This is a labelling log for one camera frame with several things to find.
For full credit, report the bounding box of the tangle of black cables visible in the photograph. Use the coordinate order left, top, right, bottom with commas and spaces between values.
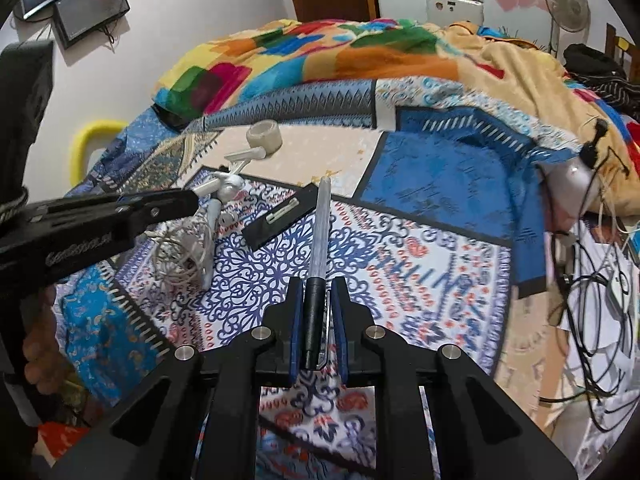
539, 120, 640, 433

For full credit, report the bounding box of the standing fan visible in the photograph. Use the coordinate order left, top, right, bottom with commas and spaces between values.
542, 0, 591, 56

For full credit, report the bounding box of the clear tape roll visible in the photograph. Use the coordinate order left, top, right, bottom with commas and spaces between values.
246, 120, 284, 155

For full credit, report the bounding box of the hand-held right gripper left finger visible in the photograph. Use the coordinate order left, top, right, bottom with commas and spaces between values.
30, 276, 306, 480

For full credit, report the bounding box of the yellow foam bed rail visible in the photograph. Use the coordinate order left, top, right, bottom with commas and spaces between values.
67, 119, 126, 186

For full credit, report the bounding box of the white plastic stick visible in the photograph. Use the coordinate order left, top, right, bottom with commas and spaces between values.
224, 146, 267, 164

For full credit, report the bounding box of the person's left hand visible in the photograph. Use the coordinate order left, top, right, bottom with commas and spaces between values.
22, 287, 76, 396

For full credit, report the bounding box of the white cable bundle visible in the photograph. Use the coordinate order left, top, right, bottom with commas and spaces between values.
145, 200, 222, 291

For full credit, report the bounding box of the wooden headboard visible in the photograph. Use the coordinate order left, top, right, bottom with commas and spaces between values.
605, 22, 640, 82

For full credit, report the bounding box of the colourful patch blanket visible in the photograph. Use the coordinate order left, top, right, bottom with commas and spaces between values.
152, 17, 640, 221

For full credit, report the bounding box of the blue patchwork bedsheet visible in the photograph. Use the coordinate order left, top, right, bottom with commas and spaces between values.
55, 77, 551, 480

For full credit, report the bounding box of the small wall monitor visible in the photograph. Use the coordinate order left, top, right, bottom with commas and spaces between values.
52, 0, 132, 51

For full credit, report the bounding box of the braided wrist strap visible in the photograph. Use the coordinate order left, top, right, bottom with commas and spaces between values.
0, 186, 29, 227

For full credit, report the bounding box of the black clothes pile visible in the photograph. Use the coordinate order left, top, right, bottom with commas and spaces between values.
564, 44, 630, 87

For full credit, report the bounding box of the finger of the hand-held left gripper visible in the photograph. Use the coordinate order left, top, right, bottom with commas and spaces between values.
116, 188, 201, 234

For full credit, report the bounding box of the clear pen with black cap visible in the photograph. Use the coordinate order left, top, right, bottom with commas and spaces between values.
301, 176, 332, 372

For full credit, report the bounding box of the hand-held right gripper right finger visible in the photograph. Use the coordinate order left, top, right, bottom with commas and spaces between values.
327, 276, 586, 480

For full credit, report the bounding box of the green patterned cloth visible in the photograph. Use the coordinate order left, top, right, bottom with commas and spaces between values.
50, 380, 102, 426

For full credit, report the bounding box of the red and white shopping bag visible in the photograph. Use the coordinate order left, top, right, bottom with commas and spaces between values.
37, 420, 90, 467

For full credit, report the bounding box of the white plastic plug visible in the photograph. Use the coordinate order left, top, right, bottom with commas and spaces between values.
192, 172, 244, 207

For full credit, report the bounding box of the black flat rectangular card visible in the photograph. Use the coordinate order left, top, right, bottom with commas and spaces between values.
241, 183, 321, 250

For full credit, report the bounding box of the white box appliance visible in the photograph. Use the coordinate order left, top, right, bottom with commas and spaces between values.
426, 0, 485, 27

